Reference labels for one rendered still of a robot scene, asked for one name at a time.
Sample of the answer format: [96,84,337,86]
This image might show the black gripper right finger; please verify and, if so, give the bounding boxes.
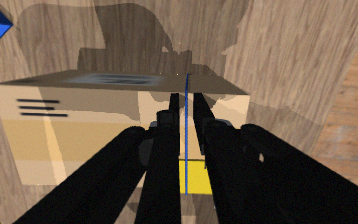
[193,93,358,224]

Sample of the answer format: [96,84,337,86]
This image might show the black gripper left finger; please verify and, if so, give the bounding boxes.
[12,93,181,224]

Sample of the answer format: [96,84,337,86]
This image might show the tan cardboard box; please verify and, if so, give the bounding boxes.
[0,69,250,185]

